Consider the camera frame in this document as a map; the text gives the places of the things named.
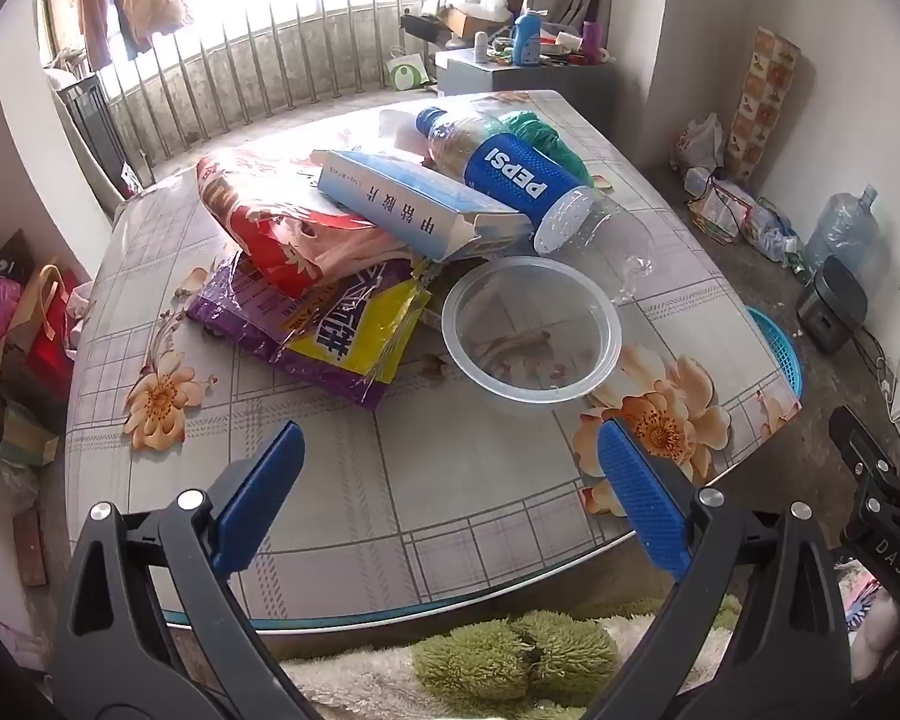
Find white plastic bag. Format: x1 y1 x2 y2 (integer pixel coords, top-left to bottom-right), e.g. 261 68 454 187
673 112 725 175

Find red and white snack bag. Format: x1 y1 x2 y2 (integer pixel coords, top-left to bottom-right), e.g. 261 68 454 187
196 148 421 299

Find blue plastic waste basket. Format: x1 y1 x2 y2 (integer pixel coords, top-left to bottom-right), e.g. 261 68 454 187
745 305 803 400

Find metal balcony railing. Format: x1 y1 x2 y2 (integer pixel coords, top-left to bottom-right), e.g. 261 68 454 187
45 0 440 166

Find hanging brown garment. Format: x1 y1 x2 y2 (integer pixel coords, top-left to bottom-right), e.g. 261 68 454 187
69 0 134 70

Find pile of colourful packets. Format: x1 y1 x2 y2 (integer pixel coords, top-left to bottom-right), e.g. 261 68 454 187
684 167 805 265

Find empty clear water jug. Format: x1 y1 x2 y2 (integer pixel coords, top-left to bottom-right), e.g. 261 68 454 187
802 183 883 280

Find green and white paper bag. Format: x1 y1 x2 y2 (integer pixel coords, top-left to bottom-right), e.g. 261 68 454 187
385 51 430 92

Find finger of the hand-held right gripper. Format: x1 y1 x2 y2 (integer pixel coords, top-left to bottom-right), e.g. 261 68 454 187
828 405 900 482

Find green plastic bag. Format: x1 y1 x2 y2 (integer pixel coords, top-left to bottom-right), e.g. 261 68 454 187
504 111 595 188

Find blue detergent bottle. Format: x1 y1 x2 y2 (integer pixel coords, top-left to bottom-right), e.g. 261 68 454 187
513 11 545 65

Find cardboard box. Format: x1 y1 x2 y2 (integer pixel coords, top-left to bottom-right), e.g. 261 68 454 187
435 0 512 38

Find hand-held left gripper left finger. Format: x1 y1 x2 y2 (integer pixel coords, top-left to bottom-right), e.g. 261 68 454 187
52 420 323 720

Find clear plastic bowl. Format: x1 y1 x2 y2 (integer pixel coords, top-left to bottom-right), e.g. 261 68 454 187
441 256 623 415

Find grey cabinet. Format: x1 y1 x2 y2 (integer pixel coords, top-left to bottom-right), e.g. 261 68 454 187
435 49 622 102

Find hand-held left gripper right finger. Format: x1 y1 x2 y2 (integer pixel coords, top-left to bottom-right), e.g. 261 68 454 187
581 417 852 720

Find dark grey rice cooker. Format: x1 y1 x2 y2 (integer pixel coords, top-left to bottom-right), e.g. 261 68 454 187
795 255 869 355

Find plastic bottle with blue label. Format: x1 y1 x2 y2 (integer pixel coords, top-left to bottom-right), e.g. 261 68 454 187
415 106 657 305

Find patterned wallpaper roll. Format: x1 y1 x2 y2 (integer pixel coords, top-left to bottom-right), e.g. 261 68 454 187
723 25 801 186

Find purple and yellow plastic bag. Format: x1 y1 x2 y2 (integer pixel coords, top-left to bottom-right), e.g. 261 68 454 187
186 251 434 410

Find green fluffy slippers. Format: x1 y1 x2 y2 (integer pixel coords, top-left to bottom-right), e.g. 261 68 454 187
411 610 621 707

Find black box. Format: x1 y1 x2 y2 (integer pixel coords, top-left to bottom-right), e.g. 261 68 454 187
400 11 452 44

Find blue and white medicine box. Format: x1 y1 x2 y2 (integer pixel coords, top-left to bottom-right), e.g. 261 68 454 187
310 150 535 263

